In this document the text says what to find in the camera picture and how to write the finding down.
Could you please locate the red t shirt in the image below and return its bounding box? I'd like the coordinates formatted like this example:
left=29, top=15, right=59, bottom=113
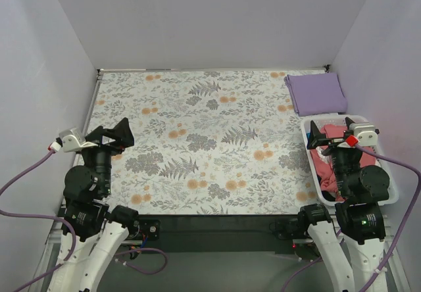
left=307, top=118, right=389, bottom=203

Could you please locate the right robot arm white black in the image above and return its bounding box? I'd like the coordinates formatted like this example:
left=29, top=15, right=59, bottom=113
left=297, top=117, right=390, bottom=291

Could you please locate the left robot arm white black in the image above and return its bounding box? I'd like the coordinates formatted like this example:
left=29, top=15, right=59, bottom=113
left=48, top=118, right=140, bottom=291

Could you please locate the folded purple t shirt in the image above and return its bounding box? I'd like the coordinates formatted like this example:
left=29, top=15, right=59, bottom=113
left=284, top=72, right=347, bottom=116

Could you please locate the white plastic laundry basket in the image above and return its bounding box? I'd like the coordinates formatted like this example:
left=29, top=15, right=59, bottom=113
left=301, top=114, right=399, bottom=207

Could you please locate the floral patterned table mat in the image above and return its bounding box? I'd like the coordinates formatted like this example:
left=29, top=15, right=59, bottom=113
left=88, top=71, right=317, bottom=215

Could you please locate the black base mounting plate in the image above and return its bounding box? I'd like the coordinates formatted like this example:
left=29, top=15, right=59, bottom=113
left=122, top=214, right=313, bottom=254

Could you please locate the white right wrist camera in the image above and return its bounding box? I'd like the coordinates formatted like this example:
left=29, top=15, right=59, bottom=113
left=344, top=122, right=380, bottom=147

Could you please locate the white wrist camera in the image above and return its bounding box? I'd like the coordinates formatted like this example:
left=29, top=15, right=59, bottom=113
left=47, top=128, right=99, bottom=153
left=344, top=122, right=380, bottom=147

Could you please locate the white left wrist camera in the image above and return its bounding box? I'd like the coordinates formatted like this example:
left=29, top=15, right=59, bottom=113
left=47, top=128, right=99, bottom=153

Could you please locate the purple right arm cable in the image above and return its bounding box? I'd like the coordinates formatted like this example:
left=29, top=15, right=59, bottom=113
left=279, top=143, right=421, bottom=292

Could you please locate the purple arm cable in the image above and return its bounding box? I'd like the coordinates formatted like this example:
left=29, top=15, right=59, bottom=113
left=0, top=149, right=168, bottom=292
left=279, top=143, right=421, bottom=292

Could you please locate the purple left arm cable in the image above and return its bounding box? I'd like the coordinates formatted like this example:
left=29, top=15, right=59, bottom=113
left=0, top=149, right=168, bottom=292

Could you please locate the aluminium frame rail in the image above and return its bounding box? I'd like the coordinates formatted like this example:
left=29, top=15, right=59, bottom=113
left=32, top=212, right=412, bottom=292

